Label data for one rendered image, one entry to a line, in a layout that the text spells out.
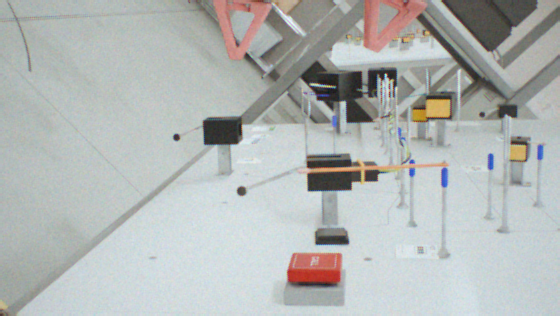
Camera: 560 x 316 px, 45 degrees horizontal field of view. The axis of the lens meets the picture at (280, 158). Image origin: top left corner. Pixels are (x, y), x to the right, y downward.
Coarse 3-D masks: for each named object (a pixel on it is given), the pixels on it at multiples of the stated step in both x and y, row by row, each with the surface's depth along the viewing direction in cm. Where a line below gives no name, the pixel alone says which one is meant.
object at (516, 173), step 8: (512, 136) 105; (520, 136) 105; (528, 136) 104; (512, 144) 101; (520, 144) 101; (528, 144) 101; (528, 152) 102; (512, 160) 102; (512, 168) 105; (520, 168) 104; (512, 176) 105; (520, 176) 105; (512, 184) 104; (520, 184) 103; (528, 184) 103
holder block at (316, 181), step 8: (312, 160) 84; (320, 160) 84; (328, 160) 84; (336, 160) 83; (344, 160) 83; (312, 168) 84; (312, 176) 84; (320, 176) 84; (328, 176) 84; (336, 176) 84; (344, 176) 84; (312, 184) 84; (320, 184) 84; (328, 184) 84; (336, 184) 84; (344, 184) 84
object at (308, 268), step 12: (300, 252) 67; (312, 252) 67; (300, 264) 64; (312, 264) 64; (324, 264) 63; (336, 264) 63; (288, 276) 63; (300, 276) 62; (312, 276) 62; (324, 276) 62; (336, 276) 62
